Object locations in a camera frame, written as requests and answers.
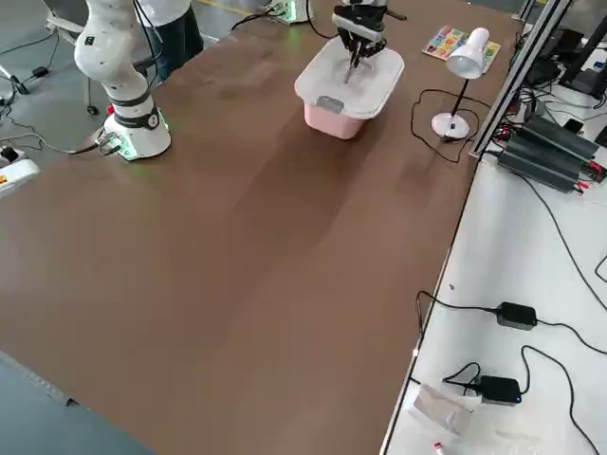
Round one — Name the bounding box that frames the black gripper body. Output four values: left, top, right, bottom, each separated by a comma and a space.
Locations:
334, 4, 390, 34

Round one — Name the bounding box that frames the white bin lid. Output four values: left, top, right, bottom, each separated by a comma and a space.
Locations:
293, 38, 405, 119

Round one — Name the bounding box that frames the pink plastic bin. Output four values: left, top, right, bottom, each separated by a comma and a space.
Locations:
303, 101, 376, 141

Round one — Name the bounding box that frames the colourful alphabet puzzle board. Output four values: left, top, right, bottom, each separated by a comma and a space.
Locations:
421, 26, 502, 62

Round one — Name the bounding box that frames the white desk lamp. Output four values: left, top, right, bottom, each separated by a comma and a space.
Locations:
430, 27, 490, 140

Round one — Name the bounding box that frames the person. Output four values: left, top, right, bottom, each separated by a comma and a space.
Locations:
134, 0, 206, 84

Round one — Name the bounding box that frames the dark grey power supply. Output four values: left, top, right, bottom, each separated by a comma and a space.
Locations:
524, 115, 601, 160
497, 130, 607, 193

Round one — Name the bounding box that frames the white office chair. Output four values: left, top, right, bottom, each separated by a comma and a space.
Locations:
45, 9, 101, 116

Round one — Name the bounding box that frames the black power adapter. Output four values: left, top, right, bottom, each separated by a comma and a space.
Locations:
496, 301, 539, 331
477, 374, 522, 407

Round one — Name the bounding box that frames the white control box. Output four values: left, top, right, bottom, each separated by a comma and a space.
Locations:
0, 158, 40, 199

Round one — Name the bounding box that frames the clear plastic bag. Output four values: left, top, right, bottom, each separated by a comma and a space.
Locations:
414, 382, 480, 435

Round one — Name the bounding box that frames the black lamp cable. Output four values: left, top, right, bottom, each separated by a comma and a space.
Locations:
410, 88, 480, 164

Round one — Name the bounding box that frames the black base cable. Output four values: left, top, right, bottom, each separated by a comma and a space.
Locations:
229, 9, 274, 33

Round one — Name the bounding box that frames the aluminium frame post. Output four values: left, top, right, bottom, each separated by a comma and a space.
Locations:
469, 0, 570, 160

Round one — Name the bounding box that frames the black adapter cable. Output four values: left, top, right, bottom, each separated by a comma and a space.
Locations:
415, 291, 607, 355
443, 344, 601, 455

